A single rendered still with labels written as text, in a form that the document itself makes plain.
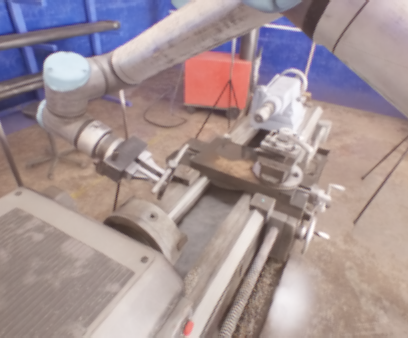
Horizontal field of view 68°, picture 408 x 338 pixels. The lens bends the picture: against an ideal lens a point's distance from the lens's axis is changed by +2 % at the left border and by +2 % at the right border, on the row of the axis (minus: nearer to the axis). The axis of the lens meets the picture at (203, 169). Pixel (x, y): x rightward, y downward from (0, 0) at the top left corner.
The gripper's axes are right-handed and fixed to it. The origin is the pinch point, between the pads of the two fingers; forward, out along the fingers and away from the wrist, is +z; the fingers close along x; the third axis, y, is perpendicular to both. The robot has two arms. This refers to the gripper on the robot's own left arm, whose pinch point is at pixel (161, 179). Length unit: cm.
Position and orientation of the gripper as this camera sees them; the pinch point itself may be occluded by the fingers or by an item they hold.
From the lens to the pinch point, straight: 76.6
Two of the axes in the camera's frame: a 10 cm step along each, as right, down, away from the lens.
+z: 8.5, 5.2, -0.3
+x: 3.6, -5.6, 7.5
